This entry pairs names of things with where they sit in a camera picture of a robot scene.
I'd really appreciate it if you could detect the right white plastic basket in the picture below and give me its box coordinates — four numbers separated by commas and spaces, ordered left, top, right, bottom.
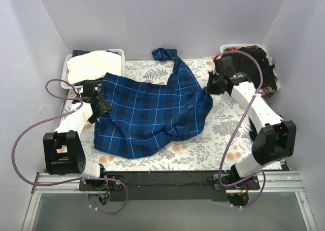
219, 43, 281, 97

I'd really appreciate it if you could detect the folded white shirt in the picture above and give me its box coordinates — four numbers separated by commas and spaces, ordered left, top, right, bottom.
67, 50, 122, 85

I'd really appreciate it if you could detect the left white plastic basket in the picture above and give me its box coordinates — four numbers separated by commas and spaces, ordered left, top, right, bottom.
61, 49, 126, 89

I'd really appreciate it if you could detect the folded black shirt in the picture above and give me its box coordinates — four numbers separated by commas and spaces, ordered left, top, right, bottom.
249, 118, 258, 142

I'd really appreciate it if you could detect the blue plaid long sleeve shirt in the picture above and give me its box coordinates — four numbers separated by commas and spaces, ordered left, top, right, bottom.
93, 48, 213, 159

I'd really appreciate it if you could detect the white plastic basket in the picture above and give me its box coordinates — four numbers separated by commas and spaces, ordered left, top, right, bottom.
61, 49, 126, 89
219, 43, 281, 97

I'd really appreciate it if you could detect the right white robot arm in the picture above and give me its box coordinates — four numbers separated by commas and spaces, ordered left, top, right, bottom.
207, 51, 297, 189

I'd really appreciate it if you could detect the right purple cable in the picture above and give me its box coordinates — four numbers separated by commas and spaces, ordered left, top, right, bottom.
218, 50, 267, 209

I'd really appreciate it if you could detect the purple cable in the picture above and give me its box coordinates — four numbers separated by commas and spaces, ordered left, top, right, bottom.
218, 50, 267, 209
12, 79, 129, 215

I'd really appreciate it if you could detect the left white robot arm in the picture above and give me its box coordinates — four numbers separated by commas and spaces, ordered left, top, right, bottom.
43, 82, 111, 190

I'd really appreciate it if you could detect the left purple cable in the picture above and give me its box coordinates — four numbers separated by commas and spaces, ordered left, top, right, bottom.
12, 79, 129, 215

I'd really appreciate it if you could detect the black crumpled shirt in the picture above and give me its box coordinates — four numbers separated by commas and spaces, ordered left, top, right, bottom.
230, 46, 276, 88

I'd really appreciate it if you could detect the aluminium frame rail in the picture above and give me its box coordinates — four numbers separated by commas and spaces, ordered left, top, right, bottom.
32, 171, 305, 193

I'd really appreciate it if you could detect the floral patterned table mat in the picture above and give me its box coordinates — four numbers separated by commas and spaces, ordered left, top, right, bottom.
80, 58, 252, 171

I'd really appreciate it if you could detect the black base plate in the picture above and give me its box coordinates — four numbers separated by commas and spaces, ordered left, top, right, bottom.
79, 171, 260, 205

